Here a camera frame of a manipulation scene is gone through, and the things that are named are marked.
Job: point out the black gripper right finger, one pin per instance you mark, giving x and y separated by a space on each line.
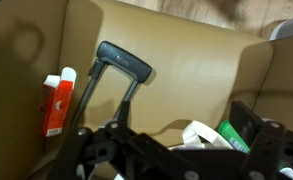
269 150

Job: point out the brown leather armchair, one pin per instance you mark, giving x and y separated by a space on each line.
192 73

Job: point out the red cardboard box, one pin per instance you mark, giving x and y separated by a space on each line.
57 106

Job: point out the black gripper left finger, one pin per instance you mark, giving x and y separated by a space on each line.
126 150

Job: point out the green plastic bottle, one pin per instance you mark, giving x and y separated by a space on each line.
234 136

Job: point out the beige canvas tote bag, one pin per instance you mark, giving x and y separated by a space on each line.
199 131

